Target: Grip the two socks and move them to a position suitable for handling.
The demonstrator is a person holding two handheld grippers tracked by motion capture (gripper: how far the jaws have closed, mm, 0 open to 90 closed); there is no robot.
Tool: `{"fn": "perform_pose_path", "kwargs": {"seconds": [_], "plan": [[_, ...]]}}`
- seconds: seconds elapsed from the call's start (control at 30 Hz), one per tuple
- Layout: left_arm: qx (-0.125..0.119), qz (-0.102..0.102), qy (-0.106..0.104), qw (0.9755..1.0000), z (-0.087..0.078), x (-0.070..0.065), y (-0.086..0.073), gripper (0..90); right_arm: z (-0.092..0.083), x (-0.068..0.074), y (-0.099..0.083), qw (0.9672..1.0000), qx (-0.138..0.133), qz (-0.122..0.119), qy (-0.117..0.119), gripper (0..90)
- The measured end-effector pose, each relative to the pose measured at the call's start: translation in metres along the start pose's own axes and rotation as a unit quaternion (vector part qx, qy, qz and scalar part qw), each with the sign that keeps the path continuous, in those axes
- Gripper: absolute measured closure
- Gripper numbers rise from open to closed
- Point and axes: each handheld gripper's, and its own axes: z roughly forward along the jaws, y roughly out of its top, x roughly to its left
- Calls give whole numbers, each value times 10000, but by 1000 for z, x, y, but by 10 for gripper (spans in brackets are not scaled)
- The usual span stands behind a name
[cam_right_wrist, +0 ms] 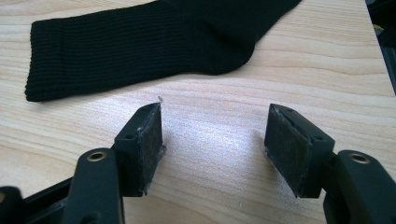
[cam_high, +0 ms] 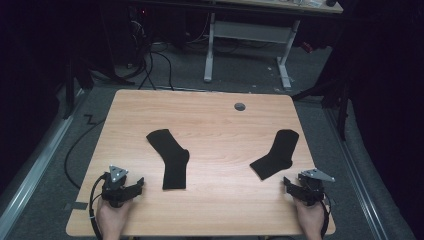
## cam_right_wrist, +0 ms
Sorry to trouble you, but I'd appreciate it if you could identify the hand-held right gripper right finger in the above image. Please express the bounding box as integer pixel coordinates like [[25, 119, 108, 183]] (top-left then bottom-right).
[[263, 103, 336, 199]]

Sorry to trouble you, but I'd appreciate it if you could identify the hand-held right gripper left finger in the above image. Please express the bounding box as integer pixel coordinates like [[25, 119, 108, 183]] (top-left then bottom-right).
[[112, 102, 166, 198]]

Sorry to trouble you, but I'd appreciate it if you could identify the black sock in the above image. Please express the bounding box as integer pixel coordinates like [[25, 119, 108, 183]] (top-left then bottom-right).
[[24, 0, 303, 103]]

